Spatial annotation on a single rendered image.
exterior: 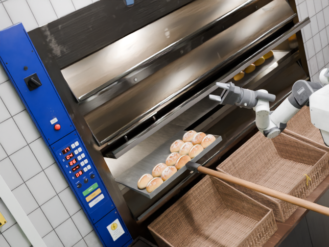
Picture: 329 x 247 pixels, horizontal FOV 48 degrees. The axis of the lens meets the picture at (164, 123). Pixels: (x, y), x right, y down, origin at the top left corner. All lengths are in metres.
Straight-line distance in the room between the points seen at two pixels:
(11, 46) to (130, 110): 0.70
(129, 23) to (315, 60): 1.79
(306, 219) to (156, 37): 1.41
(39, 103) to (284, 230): 1.53
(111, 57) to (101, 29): 0.15
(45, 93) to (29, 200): 0.52
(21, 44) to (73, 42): 0.26
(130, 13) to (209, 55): 0.62
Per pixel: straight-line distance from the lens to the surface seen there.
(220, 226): 2.48
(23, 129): 1.83
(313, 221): 2.58
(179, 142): 2.16
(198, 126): 2.38
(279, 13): 2.93
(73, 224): 2.06
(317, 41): 3.35
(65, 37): 1.88
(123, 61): 2.01
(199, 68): 2.33
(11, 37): 1.77
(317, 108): 1.84
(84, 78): 1.92
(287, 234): 2.37
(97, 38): 1.95
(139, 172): 2.13
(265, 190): 1.65
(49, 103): 1.82
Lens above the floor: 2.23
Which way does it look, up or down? 24 degrees down
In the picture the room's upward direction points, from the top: 22 degrees counter-clockwise
